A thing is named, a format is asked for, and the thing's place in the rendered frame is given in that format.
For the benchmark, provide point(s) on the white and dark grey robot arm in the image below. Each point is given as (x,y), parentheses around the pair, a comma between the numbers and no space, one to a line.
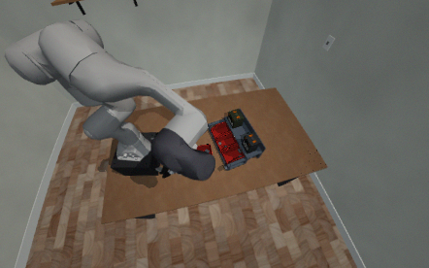
(95,78)

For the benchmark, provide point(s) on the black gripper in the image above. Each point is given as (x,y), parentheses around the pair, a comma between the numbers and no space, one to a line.
(164,170)

